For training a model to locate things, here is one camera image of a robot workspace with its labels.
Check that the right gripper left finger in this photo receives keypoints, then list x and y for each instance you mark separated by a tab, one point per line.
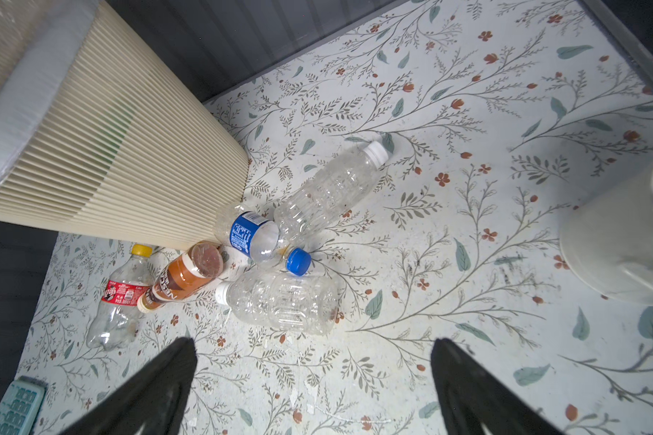
151	402

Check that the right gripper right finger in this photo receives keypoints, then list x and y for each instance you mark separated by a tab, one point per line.
473	401

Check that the brown Nescafe bottle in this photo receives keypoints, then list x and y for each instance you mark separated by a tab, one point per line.
183	277

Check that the clear bottle blue label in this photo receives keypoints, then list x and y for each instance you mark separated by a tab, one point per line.
321	201

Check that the beige slatted plastic bin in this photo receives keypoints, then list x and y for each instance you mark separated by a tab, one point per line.
99	137

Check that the clear cola bottle yellow cap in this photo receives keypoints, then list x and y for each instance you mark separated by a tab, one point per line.
117	318

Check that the light blue calculator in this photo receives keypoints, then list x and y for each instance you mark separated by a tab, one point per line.
20	406

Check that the clear bottle blue cap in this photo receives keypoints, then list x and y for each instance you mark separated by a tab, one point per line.
278	292

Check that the white cup with tools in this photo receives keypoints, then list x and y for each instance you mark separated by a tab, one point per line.
608	242

